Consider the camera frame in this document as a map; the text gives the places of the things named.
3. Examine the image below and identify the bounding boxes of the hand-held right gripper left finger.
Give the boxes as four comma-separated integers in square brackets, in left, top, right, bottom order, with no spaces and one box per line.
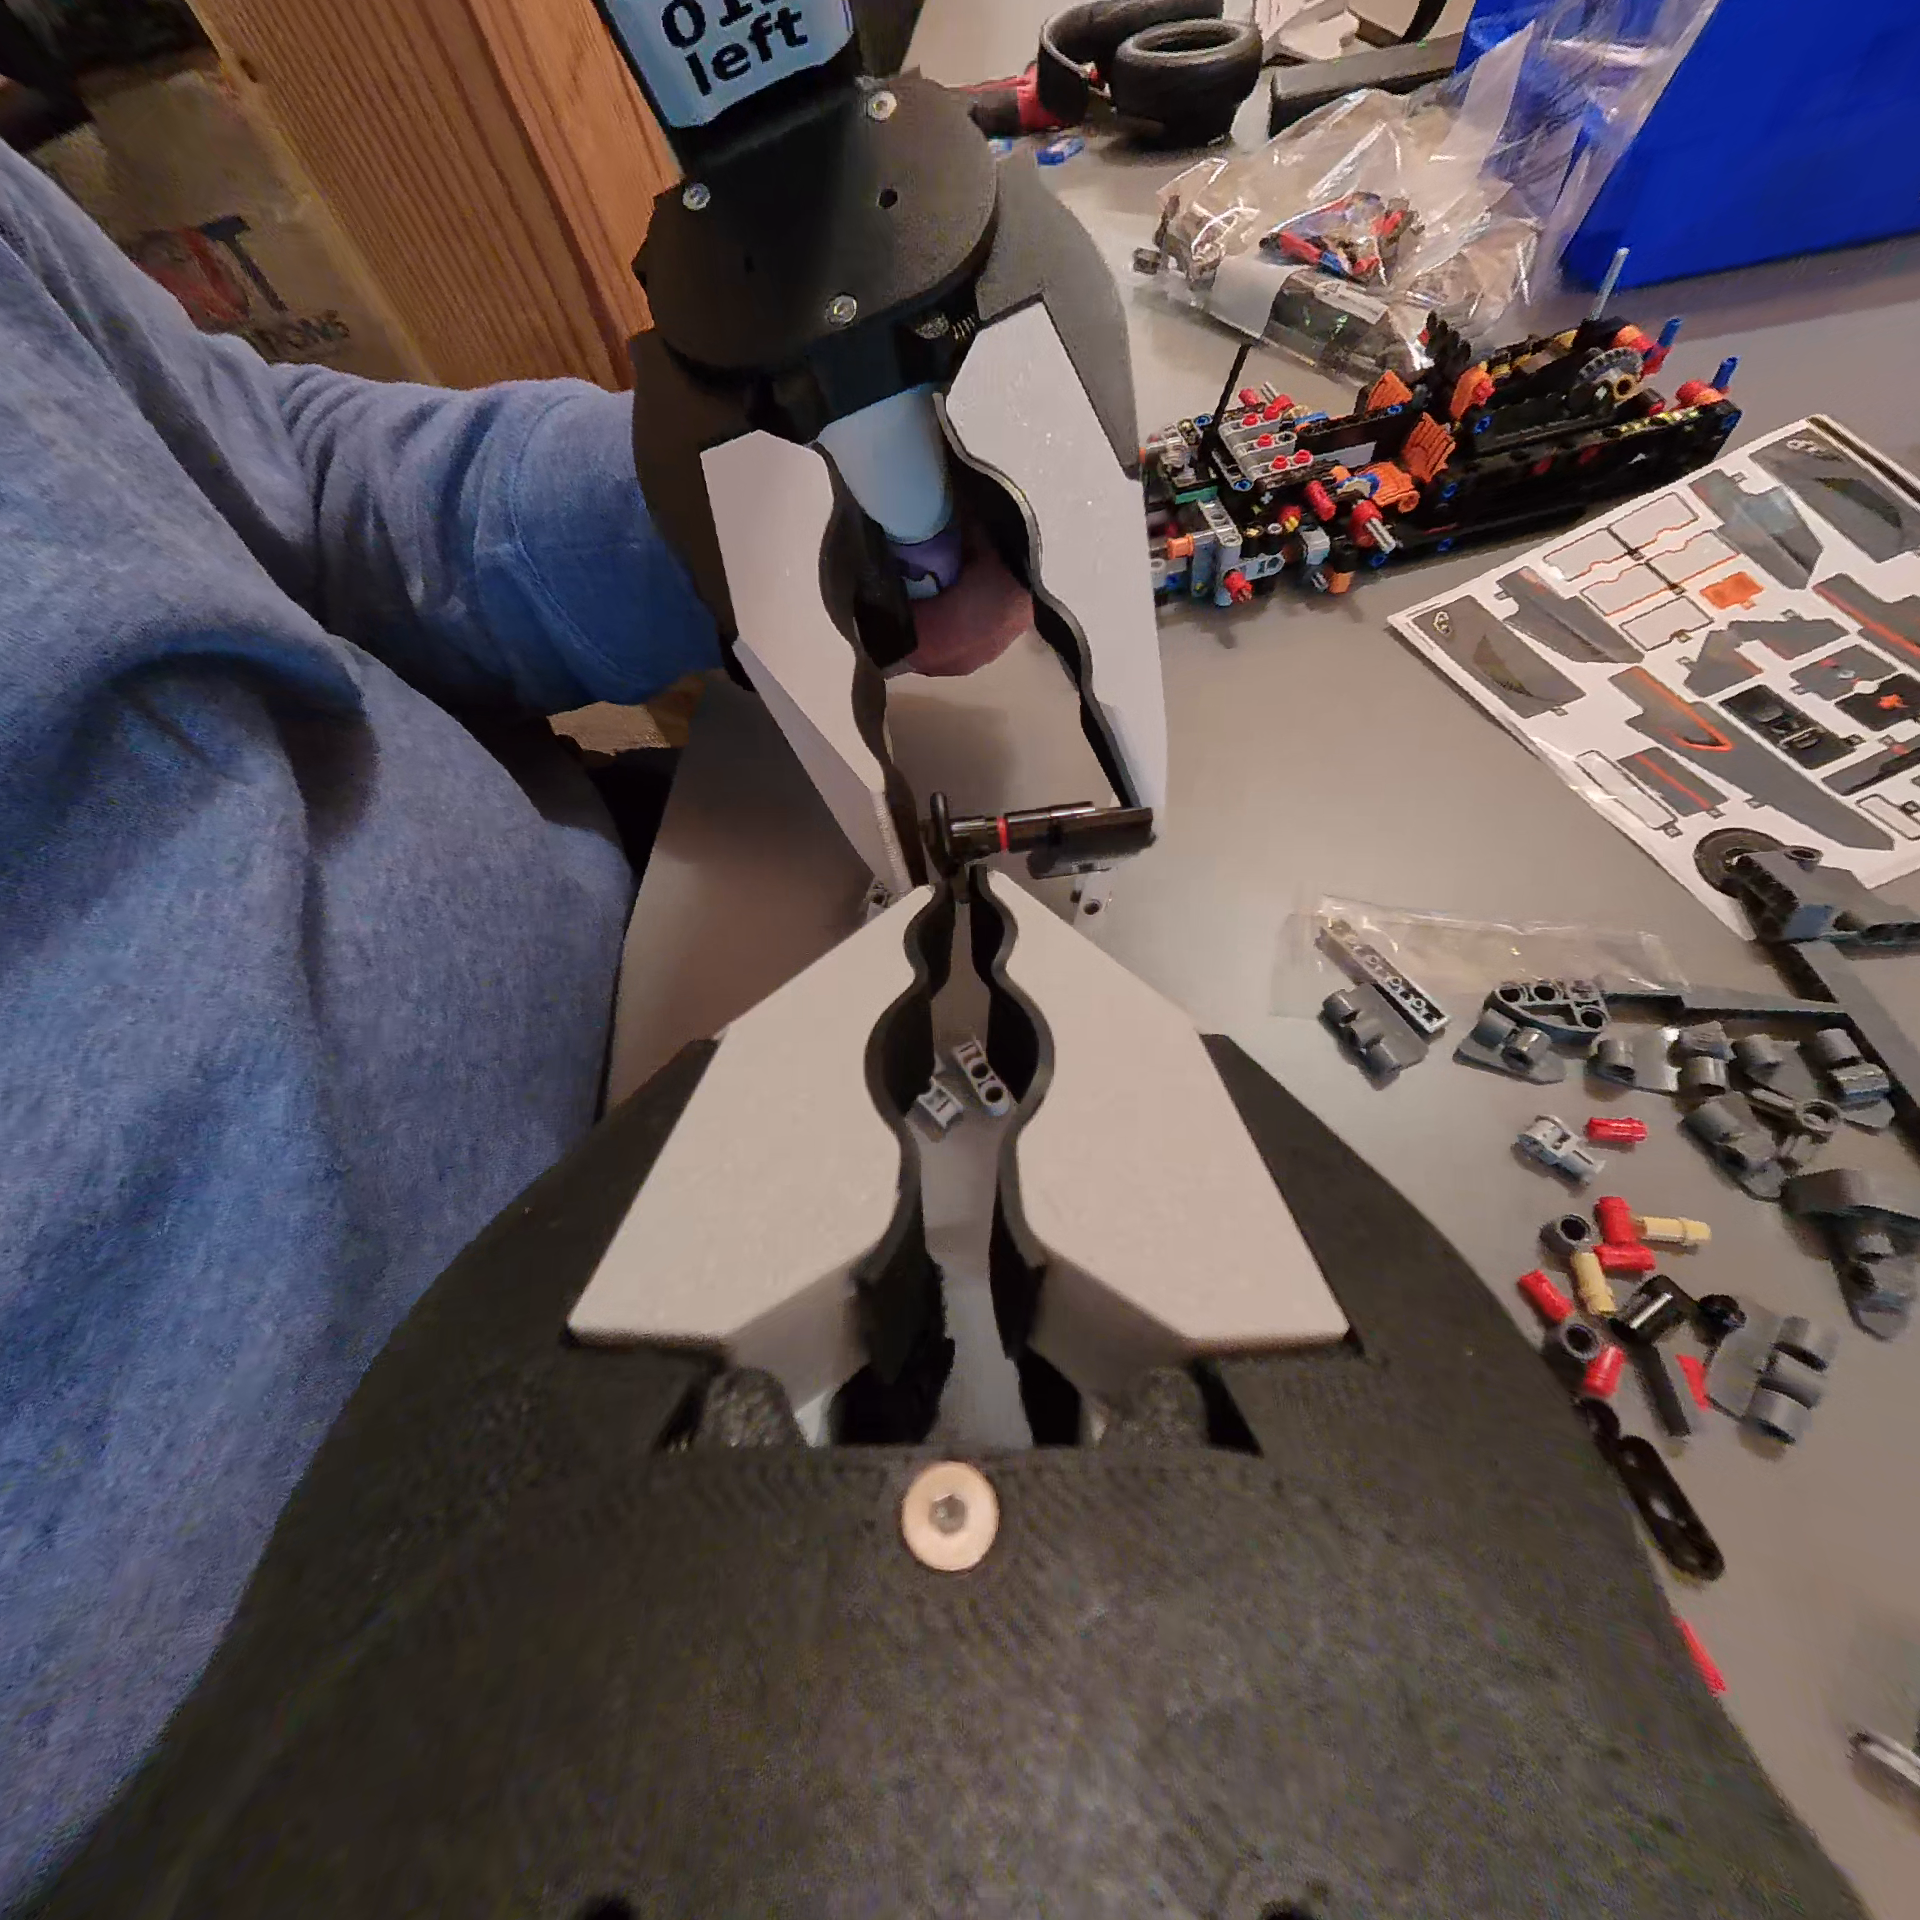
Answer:
[564,879,959,1448]

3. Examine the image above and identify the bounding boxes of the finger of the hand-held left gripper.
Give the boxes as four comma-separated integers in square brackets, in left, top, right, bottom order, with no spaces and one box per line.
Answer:
[699,430,922,897]
[936,305,1172,821]

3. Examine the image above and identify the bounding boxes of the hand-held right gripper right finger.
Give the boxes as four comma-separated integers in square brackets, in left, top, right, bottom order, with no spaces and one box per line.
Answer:
[968,866,1353,1448]

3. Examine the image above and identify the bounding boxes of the black curved lego panel assembly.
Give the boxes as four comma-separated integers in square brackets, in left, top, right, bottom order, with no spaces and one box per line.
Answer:
[929,790,1160,879]

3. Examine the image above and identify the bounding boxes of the pile of coloured lego pins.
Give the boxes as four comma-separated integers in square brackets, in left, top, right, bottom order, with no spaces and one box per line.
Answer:
[1514,1109,1730,1585]

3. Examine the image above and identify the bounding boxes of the partly built lego car model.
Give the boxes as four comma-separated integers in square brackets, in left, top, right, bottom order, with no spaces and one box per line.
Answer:
[1139,310,1749,613]

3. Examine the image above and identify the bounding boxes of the lego sticker sheet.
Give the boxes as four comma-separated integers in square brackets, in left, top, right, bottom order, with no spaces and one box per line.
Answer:
[1385,415,1920,942]

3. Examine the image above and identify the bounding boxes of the cluster of white lego beams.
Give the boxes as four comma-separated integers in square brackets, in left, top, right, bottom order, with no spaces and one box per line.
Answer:
[906,1032,1017,1128]

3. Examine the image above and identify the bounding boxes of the clear bag of lego parts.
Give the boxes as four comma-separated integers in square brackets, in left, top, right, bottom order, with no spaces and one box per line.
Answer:
[1137,65,1557,378]

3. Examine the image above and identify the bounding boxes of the dark grey curved lego beam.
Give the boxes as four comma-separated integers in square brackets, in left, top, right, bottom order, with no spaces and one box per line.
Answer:
[1476,976,1616,1055]

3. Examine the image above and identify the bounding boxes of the long grey lego strip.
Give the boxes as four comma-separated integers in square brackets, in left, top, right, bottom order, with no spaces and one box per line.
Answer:
[1603,927,1920,1119]

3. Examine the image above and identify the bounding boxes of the grey lego hinge assembly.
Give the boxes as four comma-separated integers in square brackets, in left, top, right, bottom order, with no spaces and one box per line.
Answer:
[1693,822,1901,950]

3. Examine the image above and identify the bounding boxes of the person's left hand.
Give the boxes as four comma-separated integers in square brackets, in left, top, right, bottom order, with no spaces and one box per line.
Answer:
[896,550,1040,680]

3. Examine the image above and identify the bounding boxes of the wooden furniture panel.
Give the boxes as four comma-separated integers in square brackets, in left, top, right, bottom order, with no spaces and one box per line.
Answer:
[185,0,711,396]

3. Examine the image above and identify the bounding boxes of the small clear plastic bag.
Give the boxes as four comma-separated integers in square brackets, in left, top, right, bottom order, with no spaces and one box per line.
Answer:
[1272,893,1677,1039]

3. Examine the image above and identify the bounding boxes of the black flat bar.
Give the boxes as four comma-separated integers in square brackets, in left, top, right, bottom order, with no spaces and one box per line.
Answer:
[1266,29,1467,138]

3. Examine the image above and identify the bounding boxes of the pile of dark grey connectors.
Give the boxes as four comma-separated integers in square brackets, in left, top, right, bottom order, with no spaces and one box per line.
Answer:
[1320,976,1920,1445]

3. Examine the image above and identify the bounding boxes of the cardboard box with print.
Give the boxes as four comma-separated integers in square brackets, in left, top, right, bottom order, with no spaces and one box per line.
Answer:
[27,45,441,388]

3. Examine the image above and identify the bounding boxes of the blue bin with tag label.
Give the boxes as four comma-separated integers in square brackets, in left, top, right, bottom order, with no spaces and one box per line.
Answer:
[1452,0,1920,296]

